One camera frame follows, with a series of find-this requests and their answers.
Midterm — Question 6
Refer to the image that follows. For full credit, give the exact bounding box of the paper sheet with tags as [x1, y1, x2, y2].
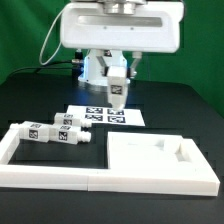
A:
[67, 105, 145, 126]

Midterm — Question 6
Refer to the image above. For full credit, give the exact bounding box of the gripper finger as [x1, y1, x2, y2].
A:
[96, 56, 109, 77]
[130, 52, 142, 78]

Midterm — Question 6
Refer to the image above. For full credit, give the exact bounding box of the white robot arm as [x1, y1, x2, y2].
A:
[60, 0, 184, 61]

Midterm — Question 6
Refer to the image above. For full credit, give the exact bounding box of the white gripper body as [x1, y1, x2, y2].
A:
[60, 1, 184, 53]

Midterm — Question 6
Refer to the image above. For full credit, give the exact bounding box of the black cable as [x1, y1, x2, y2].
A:
[6, 59, 83, 81]

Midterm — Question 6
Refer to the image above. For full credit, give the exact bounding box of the grey cable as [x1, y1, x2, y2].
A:
[38, 7, 68, 66]

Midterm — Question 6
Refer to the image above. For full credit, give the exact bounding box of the white U-shaped fence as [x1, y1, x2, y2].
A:
[0, 129, 220, 196]

